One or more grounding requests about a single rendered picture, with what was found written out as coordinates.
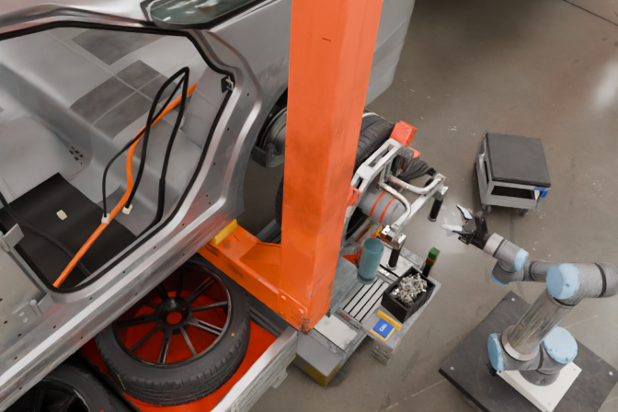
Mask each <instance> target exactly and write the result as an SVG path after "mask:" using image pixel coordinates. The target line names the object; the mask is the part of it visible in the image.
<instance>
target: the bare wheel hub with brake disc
mask: <svg viewBox="0 0 618 412"><path fill-rule="evenodd" d="M286 124H287V107H286V108H284V109H282V110H281V111H280V112H279V113H278V114H277V115H276V116H275V117H274V118H273V119H272V120H271V122H270V123H269V125H268V127H267V128H266V130H265V131H264V133H263V135H262V138H261V140H260V144H259V148H260V149H262V150H263V151H264V147H265V146H266V145H267V144H268V143H272V144H274V145H275V152H274V153H273V154H272V155H274V156H275V162H274V164H273V165H272V166H271V167H274V166H277V165H279V164H281V163H282V162H283V161H285V144H286Z"/></svg>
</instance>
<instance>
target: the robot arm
mask: <svg viewBox="0 0 618 412"><path fill-rule="evenodd" d="M456 207H457V208H458V210H459V211H460V212H461V218H462V220H463V221H464V220H465V224H463V229H462V228H461V227H460V226H459V225H455V226H452V225H447V224H442V225H440V227H441V228H442V229H444V230H446V233H447V236H452V235H453V234H458V235H459V237H458V239H459V240H460V241H462V240H461V238H462V239H464V240H465V241H466V243H465V242H464V241H462V242H463V243H465V244H467V245H469V244H472V245H474V246H476V247H478V248H479V249H481V250H483V248H484V251H485V252H486V253H488V254H489V255H490V256H492V257H494V258H496V259H497V260H498V261H497V262H496V264H495V266H494V267H493V269H492V271H491V278H492V280H493V281H494V282H495V283H496V284H498V285H500V286H507V285H509V284H510V283H511V282H516V281H536V282H546V287H545V288H544V290H543V291H542V292H541V294H540V295H539V296H538V297H537V299H536V300H535V301H534V302H533V304H532V305H531V306H530V308H529V309H528V310H527V311H526V313H525V314H524V315H523V316H522V318H521V319H520V320H519V322H518V323H517V324H516V325H514V326H509V327H507V328H506V329H505V330H504V331H503V333H497V334H496V333H494V334H490V335H489V337H488V341H487V348H488V355H489V358H490V361H491V363H492V366H493V367H494V369H496V370H497V371H519V373H520V374H521V376H522V377H523V378H524V379H525V380H526V381H527V382H529V383H531V384H533V385H536V386H548V385H550V384H552V383H554V382H555V381H556V380H557V378H558V376H559V374H560V371H561V370H562V369H563V368H564V367H566V366H567V365H568V364H569V363H570V362H571V361H572V360H573V359H574V358H575V357H576V355H577V352H578V346H577V343H576V340H575V339H574V338H573V337H572V336H571V334H570V333H569V332H568V331H566V330H565V329H564V328H562V327H559V326H557V325H558V324H559V323H560V322H561V321H562V320H563V319H564V318H565V317H566V316H567V314H568V313H569V312H570V311H571V310H572V309H573V308H574V307H575V306H576V305H578V304H579V303H580V302H581V301H582V300H583V299H585V298H604V297H610V296H613V295H615V294H616V293H617V292H618V268H617V267H616V266H614V265H613V264H611V263H608V262H594V263H554V262H546V261H544V260H527V258H528V256H529V254H528V252H526V251H525V250H523V249H522V248H520V247H518V246H515V245H514V244H512V243H511V242H510V241H508V240H506V239H504V238H503V237H501V236H499V235H497V234H493V235H492V234H491V233H489V234H488V235H486V234H487V233H488V230H487V226H486V217H485V213H484V212H478V213H477V214H476V215H475V216H473V214H471V213H470V212H469V211H467V210H466V209H464V208H463V207H461V206H459V205H456Z"/></svg>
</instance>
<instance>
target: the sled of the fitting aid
mask: <svg viewBox="0 0 618 412"><path fill-rule="evenodd" d="M357 273H358V271H357V272H356V273H355V274H354V275H353V276H352V277H351V278H350V280H349V281H348V282H347V283H346V284H345V285H344V286H343V287H342V289H341V290H340V291H339V292H338V293H337V294H336V295H335V297H334V298H333V299H332V300H331V301H330V304H329V309H328V311H327V313H326V314H325V316H327V317H328V318H329V317H330V316H331V315H332V314H333V313H335V311H336V310H337V309H338V308H339V307H340V306H341V304H342V303H343V302H344V301H345V300H346V299H347V298H348V296H349V295H350V294H351V293H352V292H353V291H354V289H355V288H356V287H357V286H358V285H359V284H360V282H359V281H358V279H357Z"/></svg>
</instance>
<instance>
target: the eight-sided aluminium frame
mask: <svg viewBox="0 0 618 412"><path fill-rule="evenodd" d="M387 151H389V153H388V154H387V155H386V156H385V157H384V158H383V159H382V160H381V161H379V162H378V163H377V164H376V165H375V166H374V167H373V168H372V166H373V165H374V162H375V161H376V160H378V159H379V158H380V157H381V156H383V155H384V154H385V153H386V152H387ZM396 156H397V158H396V161H395V168H394V172H393V176H394V177H397V176H398V175H399V174H400V170H401V166H402V164H403V160H404V158H405V162H404V166H403V170H402V173H401V175H403V173H404V171H405V169H406V166H407V165H408V163H409V161H410V160H411V159H412V158H413V157H414V151H413V150H412V149H410V148H408V147H405V146H404V145H403V144H401V143H399V142H398V141H396V140H394V139H391V138H390V139H389V140H387V141H385V144H383V145H382V146H381V147H380V148H379V149H378V150H377V151H376V152H375V153H374V154H373V155H372V156H371V157H370V158H369V159H368V160H367V161H365V162H364V163H362V164H361V166H360V167H359V169H358V170H357V171H356V173H355V176H354V178H353V179H352V180H351V183H350V185H351V186H353V187H354V188H356V187H357V186H358V184H359V182H360V181H361V180H362V183H361V185H360V187H359V190H360V191H361V194H360V196H359V197H358V199H357V201H356V202H355V204H354V206H353V207H350V206H349V207H348V208H347V210H346V214H345V220H344V225H343V230H342V236H341V241H340V246H339V251H338V255H339V256H340V257H341V256H345V255H354V254H355V253H357V252H358V251H359V250H360V248H361V247H362V246H363V244H364V242H365V240H366V239H368V238H370V237H371V236H372V235H373V234H374V233H375V232H376V230H377V229H379V228H380V227H381V224H380V223H378V222H377V221H375V220H374V219H373V218H371V217H370V216H369V218H368V219H367V220H366V221H365V222H364V223H363V224H362V225H361V226H360V228H359V229H358V230H357V231H356V232H355V233H354V234H353V235H352V236H351V237H350V238H349V239H347V240H345V239H346V234H347V229H348V224H349V219H350V217H351V215H352V214H353V213H354V211H355V209H356V207H357V206H358V204H359V202H360V200H361V198H362V196H363V195H364V193H365V191H366V189H367V188H368V187H369V185H370V183H371V182H372V180H373V179H374V178H375V176H376V175H377V174H378V173H379V172H380V171H381V170H382V169H383V168H385V167H386V166H387V165H388V163H389V162H390V161H391V160H393V159H394V158H395V157H396ZM388 186H389V187H391V188H392V189H395V190H396V191H397V192H398V193H400V192H401V191H402V190H403V188H401V187H399V186H397V185H396V184H395V183H393V182H391V181H390V182H389V185H388ZM370 225H372V227H371V228H370V229H369V230H368V231H367V232H366V234H365V235H364V236H363V237H362V238H361V239H360V240H359V241H358V242H355V240H356V239H357V238H358V237H359V236H360V235H361V234H362V233H363V232H364V231H365V230H366V229H367V228H368V227H369V226H370Z"/></svg>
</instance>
